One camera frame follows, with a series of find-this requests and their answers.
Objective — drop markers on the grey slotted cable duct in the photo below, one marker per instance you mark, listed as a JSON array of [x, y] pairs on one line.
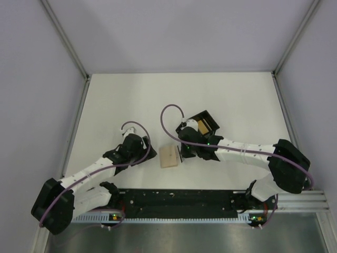
[[97, 217]]

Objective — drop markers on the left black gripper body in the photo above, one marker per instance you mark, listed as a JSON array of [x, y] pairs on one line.
[[140, 152]]

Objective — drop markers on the aluminium frame rail front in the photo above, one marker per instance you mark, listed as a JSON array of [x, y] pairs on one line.
[[307, 201]]

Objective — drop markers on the beige card stack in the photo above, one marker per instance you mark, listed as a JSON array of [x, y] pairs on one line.
[[168, 156]]

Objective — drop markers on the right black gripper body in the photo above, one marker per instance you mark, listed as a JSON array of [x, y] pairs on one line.
[[197, 151]]

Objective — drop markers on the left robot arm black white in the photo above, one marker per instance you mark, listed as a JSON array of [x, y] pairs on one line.
[[60, 201]]

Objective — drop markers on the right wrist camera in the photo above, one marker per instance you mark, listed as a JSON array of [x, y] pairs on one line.
[[190, 123]]

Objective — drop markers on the left aluminium corner post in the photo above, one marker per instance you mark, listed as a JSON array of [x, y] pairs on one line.
[[64, 38]]

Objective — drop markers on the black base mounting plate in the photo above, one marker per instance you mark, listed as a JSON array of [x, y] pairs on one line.
[[184, 204]]

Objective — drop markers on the aluminium corner post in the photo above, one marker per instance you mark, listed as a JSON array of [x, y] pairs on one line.
[[64, 38], [305, 21]]

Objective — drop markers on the right aluminium corner post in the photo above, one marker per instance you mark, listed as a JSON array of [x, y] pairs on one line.
[[305, 21]]

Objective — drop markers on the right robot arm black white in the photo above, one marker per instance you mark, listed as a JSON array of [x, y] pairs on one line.
[[285, 164]]

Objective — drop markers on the black card holder box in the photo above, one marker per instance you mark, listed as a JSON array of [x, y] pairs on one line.
[[206, 124]]

